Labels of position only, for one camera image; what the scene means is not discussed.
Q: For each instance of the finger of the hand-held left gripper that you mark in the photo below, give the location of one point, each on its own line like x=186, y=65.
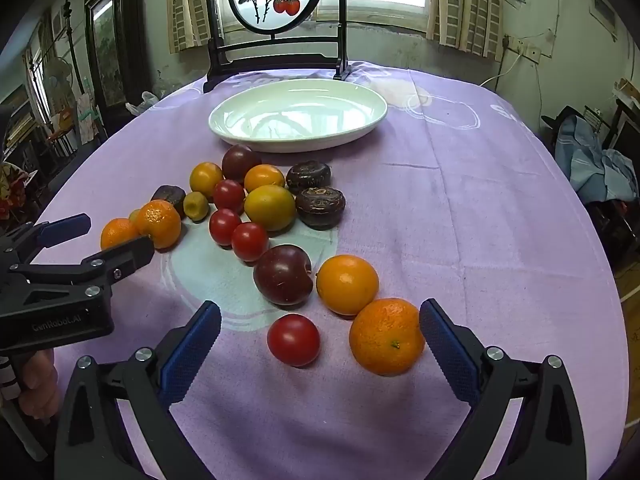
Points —
x=120, y=256
x=65, y=225

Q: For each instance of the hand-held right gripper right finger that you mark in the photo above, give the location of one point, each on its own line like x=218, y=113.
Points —
x=447, y=350

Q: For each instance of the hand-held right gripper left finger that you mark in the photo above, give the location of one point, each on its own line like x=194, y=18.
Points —
x=192, y=355

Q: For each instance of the small green-yellow fruit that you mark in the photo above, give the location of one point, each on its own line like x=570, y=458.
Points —
x=195, y=205
x=134, y=216

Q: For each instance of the smooth orange round fruit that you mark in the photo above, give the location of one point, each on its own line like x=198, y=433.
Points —
x=264, y=177
x=205, y=179
x=347, y=284

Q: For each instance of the white oval plate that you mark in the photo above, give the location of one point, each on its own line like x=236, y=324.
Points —
x=300, y=110

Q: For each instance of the person's left hand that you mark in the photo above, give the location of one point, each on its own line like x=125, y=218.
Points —
x=39, y=385

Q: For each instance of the purple printed tablecloth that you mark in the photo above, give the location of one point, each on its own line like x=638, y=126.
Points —
x=450, y=210

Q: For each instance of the white plastic bag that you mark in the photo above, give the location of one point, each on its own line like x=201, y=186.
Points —
x=142, y=102

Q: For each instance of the white standing fan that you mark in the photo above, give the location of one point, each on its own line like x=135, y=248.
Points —
x=60, y=67

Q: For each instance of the large yellow-green fruit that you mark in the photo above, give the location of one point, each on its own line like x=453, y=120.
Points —
x=270, y=206

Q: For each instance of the dark framed mirror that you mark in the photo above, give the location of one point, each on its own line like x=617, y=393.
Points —
x=107, y=45

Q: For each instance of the blue cloth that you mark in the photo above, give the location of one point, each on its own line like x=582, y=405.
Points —
x=590, y=155

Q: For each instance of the black cap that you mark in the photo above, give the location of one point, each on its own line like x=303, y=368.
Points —
x=555, y=122

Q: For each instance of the beige checked curtain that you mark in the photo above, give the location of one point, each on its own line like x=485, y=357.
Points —
x=187, y=5
x=467, y=5

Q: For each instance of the white wall power strip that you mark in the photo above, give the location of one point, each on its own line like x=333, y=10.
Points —
x=520, y=47

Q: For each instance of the wall vent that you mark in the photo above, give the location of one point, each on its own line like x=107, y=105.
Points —
x=602, y=10

